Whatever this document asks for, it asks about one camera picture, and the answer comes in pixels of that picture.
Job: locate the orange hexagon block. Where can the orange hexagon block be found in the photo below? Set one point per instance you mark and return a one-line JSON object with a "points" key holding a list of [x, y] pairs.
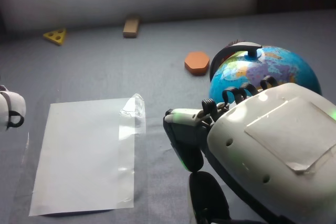
{"points": [[197, 62]]}

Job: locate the yellow triangle block with holes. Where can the yellow triangle block with holes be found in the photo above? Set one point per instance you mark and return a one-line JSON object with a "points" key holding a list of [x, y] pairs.
{"points": [[55, 38]]}

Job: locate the white backdrop board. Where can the white backdrop board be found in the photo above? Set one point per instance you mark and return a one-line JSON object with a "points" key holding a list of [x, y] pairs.
{"points": [[131, 1]]}

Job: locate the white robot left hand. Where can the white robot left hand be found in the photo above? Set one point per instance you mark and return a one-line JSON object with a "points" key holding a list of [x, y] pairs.
{"points": [[11, 103]]}

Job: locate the white paper sheet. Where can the white paper sheet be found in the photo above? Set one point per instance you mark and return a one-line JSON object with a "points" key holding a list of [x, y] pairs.
{"points": [[84, 155]]}

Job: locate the plain wooden rectangular block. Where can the plain wooden rectangular block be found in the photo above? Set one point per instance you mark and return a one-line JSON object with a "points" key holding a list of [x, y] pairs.
{"points": [[130, 27]]}

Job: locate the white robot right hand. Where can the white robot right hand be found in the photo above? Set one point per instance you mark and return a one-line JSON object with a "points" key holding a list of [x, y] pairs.
{"points": [[273, 155]]}

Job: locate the blue world globe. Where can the blue world globe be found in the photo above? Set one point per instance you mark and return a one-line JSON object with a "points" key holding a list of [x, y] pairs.
{"points": [[278, 64]]}

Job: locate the grey table cloth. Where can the grey table cloth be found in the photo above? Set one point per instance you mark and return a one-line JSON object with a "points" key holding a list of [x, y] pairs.
{"points": [[105, 72]]}

